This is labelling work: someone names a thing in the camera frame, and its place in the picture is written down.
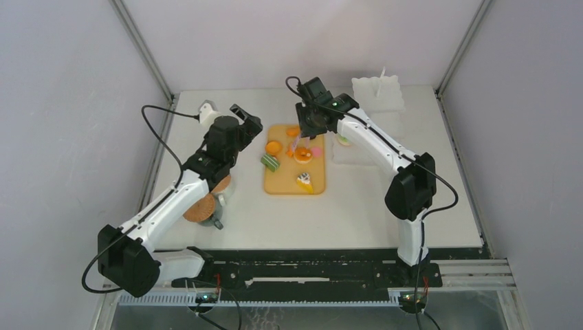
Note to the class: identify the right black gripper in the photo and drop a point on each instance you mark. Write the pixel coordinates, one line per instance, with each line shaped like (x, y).
(306, 130)

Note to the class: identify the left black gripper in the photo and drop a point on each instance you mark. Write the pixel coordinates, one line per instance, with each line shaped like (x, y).
(251, 128)

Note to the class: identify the pink handled metal tongs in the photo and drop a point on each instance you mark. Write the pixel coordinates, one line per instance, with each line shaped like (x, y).
(300, 142)

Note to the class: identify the green frosted donut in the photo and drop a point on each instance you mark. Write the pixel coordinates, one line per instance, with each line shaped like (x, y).
(343, 141)

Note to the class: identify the yellow cream cake slice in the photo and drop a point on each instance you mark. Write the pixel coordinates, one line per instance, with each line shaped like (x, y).
(304, 181)

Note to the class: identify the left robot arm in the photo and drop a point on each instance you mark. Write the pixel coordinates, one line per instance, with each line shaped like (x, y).
(127, 254)

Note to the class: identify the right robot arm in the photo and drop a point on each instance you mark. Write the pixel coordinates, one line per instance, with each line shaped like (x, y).
(412, 176)

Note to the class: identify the pink macaron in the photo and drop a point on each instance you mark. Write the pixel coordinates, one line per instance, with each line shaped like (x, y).
(316, 152)

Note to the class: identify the orange round tart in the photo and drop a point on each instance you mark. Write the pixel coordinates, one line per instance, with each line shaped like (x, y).
(273, 148)

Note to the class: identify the orange glazed donut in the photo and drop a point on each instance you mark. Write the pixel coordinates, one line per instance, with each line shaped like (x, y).
(303, 155)

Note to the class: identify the yellow serving tray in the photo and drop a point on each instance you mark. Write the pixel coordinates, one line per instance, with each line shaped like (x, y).
(283, 181)

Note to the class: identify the green layered cake slice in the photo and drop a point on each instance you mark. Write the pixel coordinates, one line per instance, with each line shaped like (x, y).
(270, 162)

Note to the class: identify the white three tier stand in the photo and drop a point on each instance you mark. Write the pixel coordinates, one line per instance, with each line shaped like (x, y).
(382, 100)

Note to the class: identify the grey mug with rattan lid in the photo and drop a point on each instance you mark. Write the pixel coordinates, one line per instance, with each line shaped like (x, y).
(206, 212)

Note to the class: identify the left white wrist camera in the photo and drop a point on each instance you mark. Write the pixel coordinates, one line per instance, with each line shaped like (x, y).
(208, 113)

